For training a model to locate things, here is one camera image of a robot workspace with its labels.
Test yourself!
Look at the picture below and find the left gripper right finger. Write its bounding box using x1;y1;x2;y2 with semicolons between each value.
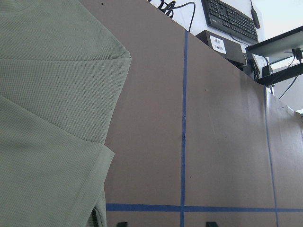
205;221;219;227

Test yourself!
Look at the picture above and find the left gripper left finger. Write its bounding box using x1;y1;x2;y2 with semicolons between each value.
116;222;128;227

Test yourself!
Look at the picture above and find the olive green long-sleeve shirt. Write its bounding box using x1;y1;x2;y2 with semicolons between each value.
0;0;132;227

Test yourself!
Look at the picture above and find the dark box with label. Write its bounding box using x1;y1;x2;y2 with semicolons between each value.
196;30;247;68

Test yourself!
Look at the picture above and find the black computer keyboard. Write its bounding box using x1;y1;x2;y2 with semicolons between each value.
201;0;258;44

